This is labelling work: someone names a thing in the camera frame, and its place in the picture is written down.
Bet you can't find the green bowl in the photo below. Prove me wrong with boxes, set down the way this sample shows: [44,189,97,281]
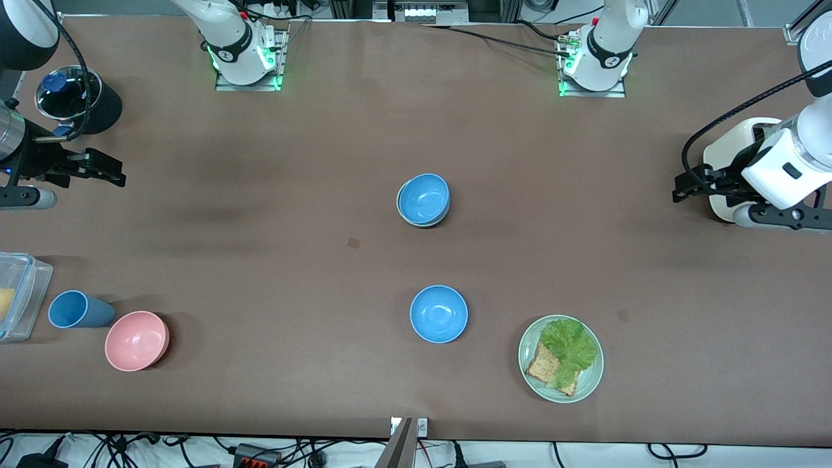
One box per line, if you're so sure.
[396,185,450,229]

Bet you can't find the pale green plate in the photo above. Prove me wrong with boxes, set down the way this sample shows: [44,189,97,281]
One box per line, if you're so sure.
[518,315,605,404]

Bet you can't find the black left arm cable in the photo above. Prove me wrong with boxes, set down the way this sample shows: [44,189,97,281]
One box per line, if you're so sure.
[679,62,832,189]

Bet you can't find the short black table cable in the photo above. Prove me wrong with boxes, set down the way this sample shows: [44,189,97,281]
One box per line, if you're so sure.
[515,19,564,42]

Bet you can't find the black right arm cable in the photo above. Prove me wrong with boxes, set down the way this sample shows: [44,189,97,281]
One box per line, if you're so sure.
[32,0,92,140]

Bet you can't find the blue bowl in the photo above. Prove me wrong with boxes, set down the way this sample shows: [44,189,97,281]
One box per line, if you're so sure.
[398,173,450,225]
[409,285,469,344]

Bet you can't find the glass lid blue knob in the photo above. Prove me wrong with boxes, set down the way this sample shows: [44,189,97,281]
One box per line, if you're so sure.
[34,65,103,122]

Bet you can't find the grey metal pole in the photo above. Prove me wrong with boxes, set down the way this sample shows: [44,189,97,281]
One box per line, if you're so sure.
[375,418,417,468]

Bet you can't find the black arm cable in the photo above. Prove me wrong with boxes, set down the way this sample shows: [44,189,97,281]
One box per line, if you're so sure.
[32,0,92,140]
[679,62,832,189]

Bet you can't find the metal table edge bracket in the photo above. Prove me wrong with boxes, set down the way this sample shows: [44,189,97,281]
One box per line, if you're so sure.
[390,417,429,437]

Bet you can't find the white toaster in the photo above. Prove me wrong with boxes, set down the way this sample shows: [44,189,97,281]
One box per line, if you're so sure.
[703,117,784,224]

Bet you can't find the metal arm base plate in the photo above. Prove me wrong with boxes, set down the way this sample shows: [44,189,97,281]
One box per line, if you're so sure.
[557,32,628,99]
[214,29,289,92]

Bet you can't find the black looped floor cable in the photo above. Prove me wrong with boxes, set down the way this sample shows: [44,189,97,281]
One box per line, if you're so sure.
[646,443,709,460]

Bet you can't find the brown bread slice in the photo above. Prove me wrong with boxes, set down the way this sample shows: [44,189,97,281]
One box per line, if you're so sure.
[525,343,578,397]

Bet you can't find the black saucepan blue handle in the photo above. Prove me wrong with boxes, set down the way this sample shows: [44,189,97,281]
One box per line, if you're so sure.
[34,65,124,141]

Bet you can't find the pink bowl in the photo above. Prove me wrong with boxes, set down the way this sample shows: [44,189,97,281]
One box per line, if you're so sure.
[105,311,171,372]

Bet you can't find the long black table cable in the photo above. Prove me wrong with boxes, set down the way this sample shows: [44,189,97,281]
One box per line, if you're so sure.
[422,24,573,58]

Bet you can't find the green lettuce leaf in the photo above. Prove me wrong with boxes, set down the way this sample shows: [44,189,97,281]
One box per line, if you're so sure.
[541,318,599,391]

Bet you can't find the white power strip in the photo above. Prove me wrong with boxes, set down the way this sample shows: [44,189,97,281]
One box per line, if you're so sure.
[392,0,470,25]

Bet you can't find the clear plastic container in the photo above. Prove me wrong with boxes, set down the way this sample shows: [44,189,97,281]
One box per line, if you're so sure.
[0,252,55,343]

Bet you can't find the black power strip red switches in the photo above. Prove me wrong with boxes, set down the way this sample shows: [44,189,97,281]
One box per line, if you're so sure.
[233,443,281,468]

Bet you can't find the blue cup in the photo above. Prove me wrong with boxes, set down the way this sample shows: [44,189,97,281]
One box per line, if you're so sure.
[48,290,116,329]

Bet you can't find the black power adapter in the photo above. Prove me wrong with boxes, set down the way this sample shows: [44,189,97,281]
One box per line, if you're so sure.
[16,453,70,468]

